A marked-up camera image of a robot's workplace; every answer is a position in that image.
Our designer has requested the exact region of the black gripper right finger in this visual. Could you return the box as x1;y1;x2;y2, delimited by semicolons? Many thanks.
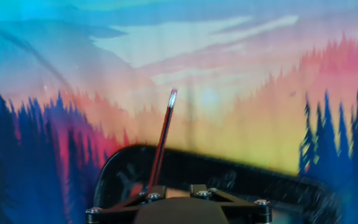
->
190;184;272;224

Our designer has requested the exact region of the colourful forest print cloth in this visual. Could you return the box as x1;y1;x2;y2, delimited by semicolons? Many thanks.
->
0;0;358;224

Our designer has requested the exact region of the black C-clamp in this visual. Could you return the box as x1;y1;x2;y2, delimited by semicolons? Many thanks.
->
93;144;341;224

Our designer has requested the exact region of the red black pencil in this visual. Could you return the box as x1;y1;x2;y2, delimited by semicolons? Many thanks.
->
147;88;179;192

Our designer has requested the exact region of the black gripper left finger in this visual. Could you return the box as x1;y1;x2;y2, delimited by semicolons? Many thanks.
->
85;185;167;224

